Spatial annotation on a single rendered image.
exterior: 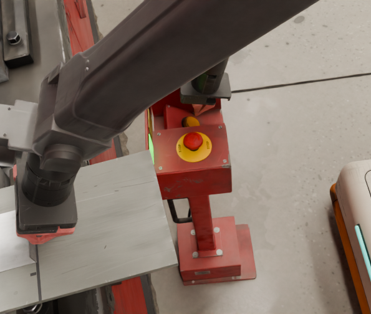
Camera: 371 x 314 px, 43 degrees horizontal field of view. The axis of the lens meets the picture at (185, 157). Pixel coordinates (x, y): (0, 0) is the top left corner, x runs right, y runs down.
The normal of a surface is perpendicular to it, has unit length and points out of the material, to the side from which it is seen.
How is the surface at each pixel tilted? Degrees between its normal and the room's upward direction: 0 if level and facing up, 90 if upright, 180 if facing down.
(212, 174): 90
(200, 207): 90
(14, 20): 0
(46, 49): 0
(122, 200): 0
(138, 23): 45
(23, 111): 29
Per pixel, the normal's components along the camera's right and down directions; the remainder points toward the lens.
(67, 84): -0.77, -0.25
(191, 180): 0.07, 0.85
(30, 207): 0.37, -0.57
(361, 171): -0.10, -0.51
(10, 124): 0.29, -0.36
